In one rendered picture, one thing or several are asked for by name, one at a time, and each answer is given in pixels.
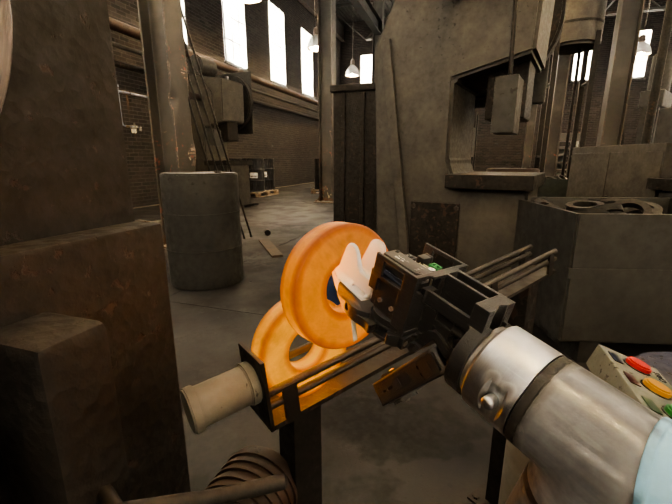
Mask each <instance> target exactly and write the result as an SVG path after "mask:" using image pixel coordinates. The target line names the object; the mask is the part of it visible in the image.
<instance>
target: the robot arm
mask: <svg viewBox="0 0 672 504"><path fill-rule="evenodd" d="M434 252H436V253H438V254H439V255H441V256H443V257H445V258H446V259H448V260H450V261H452V262H453V265H452V267H450V268H446V269H442V267H441V266H439V265H438V264H436V263H432V261H433V258H434V257H433V255H434ZM467 268H468V265H467V264H465V263H463V262H461V261H459V260H458V259H456V258H454V257H452V256H450V255H449V254H447V253H445V252H443V251H441V250H440V249H438V248H436V247H434V246H432V245H431V244H429V243H426V244H425V247H424V251H423V254H422V255H418V256H417V257H415V256H413V255H411V254H403V253H401V252H400V251H399V250H393V251H388V252H386V247H385V244H384V243H383V242H382V241H381V240H379V239H374V240H372V241H371V243H370V244H369V246H368V248H367V250H366V252H365V254H364V256H363V258H362V260H361V255H360V250H359V248H358V246H357V245H356V244H355V243H350V244H348V246H347V247H346V250H345V252H344V255H343V257H342V260H341V263H340V265H339V266H337V267H336V268H335V270H334V271H333V272H332V276H333V280H334V284H335V287H336V290H337V295H338V298H339V300H340V303H341V305H342V308H343V310H344V312H345V313H346V314H347V316H348V317H349V318H350V319H351V320H353V321H354V322H355V323H357V324H358V325H360V326H361V327H362V328H363V329H364V330H365V331H366V333H372V334H373V335H374V336H376V337H377V338H379V339H380V340H382V341H384V343H385V344H387V345H391V346H394V347H398V348H399V349H400V350H403V349H405V348H407V349H408V350H409V351H410V352H411V353H413V352H416V351H418V350H420V349H423V348H425V347H427V346H430V345H432V344H435V343H436V346H434V347H431V348H430V349H428V350H426V351H425V352H423V353H422V354H420V355H418V356H417V357H415V358H414V359H412V360H410V361H409V362H407V363H406V364H404V365H401V366H398V367H396V368H391V369H390V370H389V371H388V372H386V373H384V374H383V375H382V376H381V378H382V379H380V380H379V381H377V382H376V383H374V384H373V386H374V388H375V391H376V393H377V395H378V397H379V399H380V401H381V404H382V406H385V405H388V404H391V403H394V405H397V404H399V403H401V402H408V401H409V400H410V399H411V398H412V397H413V396H415V395H417V394H419V393H418V391H417V390H419V389H421V388H422V387H424V386H426V385H428V384H430V383H432V382H434V381H435V380H437V379H439V378H441V377H443V376H444V379H445V382H446V383H447V384H448V385H449V386H450V387H452V388H453V389H454V390H455V391H456V392H457V393H458V394H460V395H462V398H463V400H464V402H466V403H467V404H468V405H469V406H470V407H471V408H472V409H474V410H475V411H476V412H477V413H478V414H479V415H480V416H482V417H483V418H484V419H485V420H486V421H487V422H488V423H490V424H491V425H492V426H493V427H494V428H495V429H497V430H498V431H499V432H500V433H501V434H502V435H503V436H504V437H505V438H506V439H507V440H508V441H509V442H511V443H512V444H513V445H514V446H515V447H516V448H517V449H518V450H520V451H521V452H522V453H523V454H524V455H525V456H526V457H528V458H529V459H530V460H529V462H528V463H527V465H526V467H525V468H524V470H523V472H522V474H521V476H520V477H519V479H518V481H517V483H516V485H515V486H514V488H513V490H512V492H511V494H510V495H509V497H508V499H507V501H506V502H505V504H672V420H671V419H670V418H668V417H662V416H660V415H658V414H657V413H655V412H654V411H652V410H650V409H649V408H647V407H645V406H644V405H642V404H641V403H639V402H637V401H636V400H634V399H633V398H631V397H629V396H628V395H626V394H625V393H623V392H621V391H620V390H618V389H617V388H615V387H613V386H612V385H610V384H609V383H607V382H605V381H604V380H602V379H601V378H599V377H597V376H596V375H594V374H592V373H591V372H589V371H588V370H586V369H584V368H583V367H581V366H580V365H578V364H576V363H575V362H573V361H572V360H570V359H568V358H567V357H566V356H565V355H563V354H562V353H560V352H558V351H557V350H555V349H554V348H552V347H551V346H549V345H547V344H546V343H544V342H543V341H541V340H539V339H538V338H536V337H535V336H533V335H531V334H530V333H528V332H527V331H525V330H523V329H522V328H520V327H518V326H511V325H510V324H509V323H507V322H508V319H509V317H510V315H511V312H512V310H513V308H514V305H515V303H516V302H514V301H512V300H511V299H509V298H507V297H506V296H504V295H502V294H500V293H499V292H497V291H495V290H493V289H492V288H490V287H488V286H487V285H485V284H483V283H481V282H480V281H478V280H476V279H474V278H473V277H471V276H469V275H468V274H466V271H467Z"/></svg>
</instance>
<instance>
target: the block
mask: <svg viewBox="0 0 672 504"><path fill-rule="evenodd" d="M0 449H1V454H2V458H3V462H4V466H5V470H6V474H7V478H8V482H9V486H10V490H11V494H12V498H13V502H14V504H97V502H96V497H97V493H98V492H99V491H100V489H101V488H102V487H103V486H105V485H109V484H111V485H112V486H113V487H114V489H115V490H116V492H117V493H118V495H119V496H120V498H121V500H122V501H124V500H125V499H126V498H127V496H128V494H129V492H130V489H131V484H130V478H129V471H128V465H127V459H126V452H125V446H124V439H123V433H122V426H121V420H120V414H119V407H118V401H117V394H116V388H115V381H114V375H113V369H112V362H111V356H110V349H109V343H108V336H107V330H106V328H105V326H104V324H103V323H102V322H100V321H97V320H91V319H86V318H80V317H74V316H68V315H63V314H57V313H50V312H43V313H40V314H38V315H35V316H32V317H29V318H27V319H24V320H21V321H18V322H15V323H13V324H10V325H7V326H4V327H2V328H0Z"/></svg>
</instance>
